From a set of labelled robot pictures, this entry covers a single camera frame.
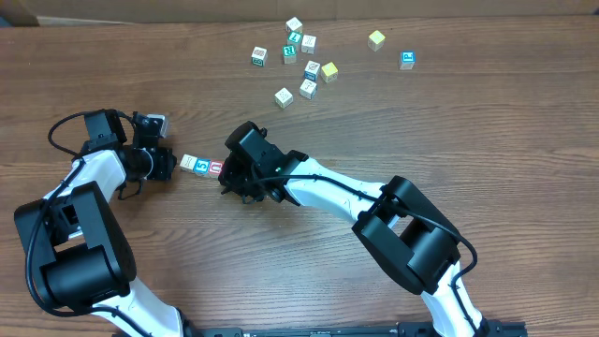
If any top white ball block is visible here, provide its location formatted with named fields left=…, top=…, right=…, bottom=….
left=285, top=17, right=303, bottom=33

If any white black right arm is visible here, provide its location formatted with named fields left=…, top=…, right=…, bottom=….
left=219, top=150, right=487, bottom=336

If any yellow top centre block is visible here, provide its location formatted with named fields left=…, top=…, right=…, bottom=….
left=320, top=62, right=339, bottom=83

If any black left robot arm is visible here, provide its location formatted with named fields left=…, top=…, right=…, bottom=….
left=14, top=131, right=197, bottom=336

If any green letter L block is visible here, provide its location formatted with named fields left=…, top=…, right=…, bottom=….
left=286, top=31, right=303, bottom=48

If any white blue edged block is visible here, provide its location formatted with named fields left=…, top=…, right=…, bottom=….
left=299, top=79, right=317, bottom=100

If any yellow top far block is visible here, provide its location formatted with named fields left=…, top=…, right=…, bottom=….
left=368, top=30, right=386, bottom=51

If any blue number 5 block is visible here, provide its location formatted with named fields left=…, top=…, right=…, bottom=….
left=193, top=158, right=211, bottom=176

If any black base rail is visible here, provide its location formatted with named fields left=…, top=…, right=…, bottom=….
left=183, top=320, right=528, bottom=337

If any white umbrella block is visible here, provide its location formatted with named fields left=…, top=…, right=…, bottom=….
left=300, top=35, right=316, bottom=54

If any blue letter P block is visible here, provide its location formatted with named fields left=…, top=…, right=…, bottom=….
left=400, top=51, right=416, bottom=70

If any blue sided white block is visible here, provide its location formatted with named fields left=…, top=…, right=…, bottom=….
left=304, top=60, right=321, bottom=81

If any green letter R block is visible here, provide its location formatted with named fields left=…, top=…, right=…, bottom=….
left=282, top=45, right=297, bottom=65

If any green letter B block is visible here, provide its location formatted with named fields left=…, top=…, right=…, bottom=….
left=251, top=46, right=268, bottom=67

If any white butterfly block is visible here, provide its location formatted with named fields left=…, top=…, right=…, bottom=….
left=179, top=154, right=197, bottom=172

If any red letter U block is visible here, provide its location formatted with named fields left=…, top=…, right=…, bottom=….
left=208, top=160, right=224, bottom=178

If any yellow letter S block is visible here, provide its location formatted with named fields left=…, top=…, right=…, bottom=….
left=274, top=88, right=294, bottom=109

